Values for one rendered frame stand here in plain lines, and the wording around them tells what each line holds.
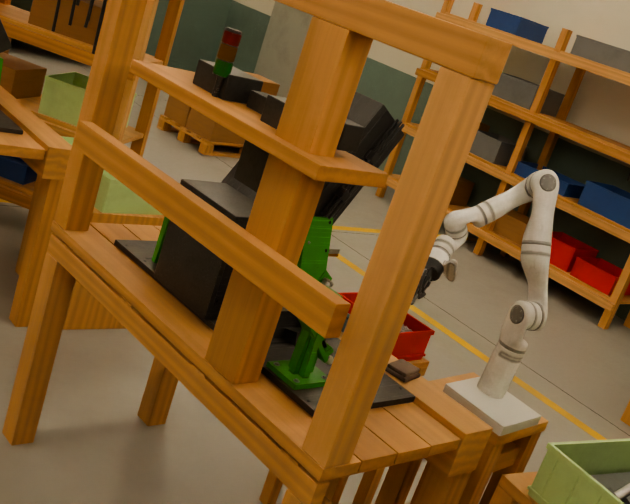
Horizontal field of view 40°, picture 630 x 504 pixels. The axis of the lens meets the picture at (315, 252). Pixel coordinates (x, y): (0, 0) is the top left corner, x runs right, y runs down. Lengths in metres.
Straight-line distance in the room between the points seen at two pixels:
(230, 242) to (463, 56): 0.80
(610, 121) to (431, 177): 6.68
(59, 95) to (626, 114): 5.18
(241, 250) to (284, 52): 9.58
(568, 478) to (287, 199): 1.08
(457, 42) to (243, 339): 0.96
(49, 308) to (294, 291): 1.34
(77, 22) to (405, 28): 3.45
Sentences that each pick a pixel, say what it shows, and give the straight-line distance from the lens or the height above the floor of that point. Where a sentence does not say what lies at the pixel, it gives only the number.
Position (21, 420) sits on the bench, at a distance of 3.46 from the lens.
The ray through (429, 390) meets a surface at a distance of 2.72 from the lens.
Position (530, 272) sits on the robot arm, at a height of 1.30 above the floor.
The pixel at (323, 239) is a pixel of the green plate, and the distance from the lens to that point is 2.71.
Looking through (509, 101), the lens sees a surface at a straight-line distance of 8.49.
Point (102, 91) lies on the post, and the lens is 2.98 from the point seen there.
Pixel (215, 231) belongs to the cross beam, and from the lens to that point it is 2.33.
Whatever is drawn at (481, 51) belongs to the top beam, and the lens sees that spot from 1.86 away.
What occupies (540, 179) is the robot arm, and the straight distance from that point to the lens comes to 2.83.
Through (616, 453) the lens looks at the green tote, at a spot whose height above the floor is 0.92.
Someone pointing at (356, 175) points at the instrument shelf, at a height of 1.53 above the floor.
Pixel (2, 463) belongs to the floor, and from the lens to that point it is 3.41.
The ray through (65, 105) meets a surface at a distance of 5.26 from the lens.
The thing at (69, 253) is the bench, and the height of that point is 0.82.
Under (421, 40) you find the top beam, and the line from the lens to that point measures 1.96.
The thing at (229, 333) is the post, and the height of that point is 1.00.
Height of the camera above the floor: 1.94
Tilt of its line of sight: 17 degrees down
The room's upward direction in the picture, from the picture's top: 19 degrees clockwise
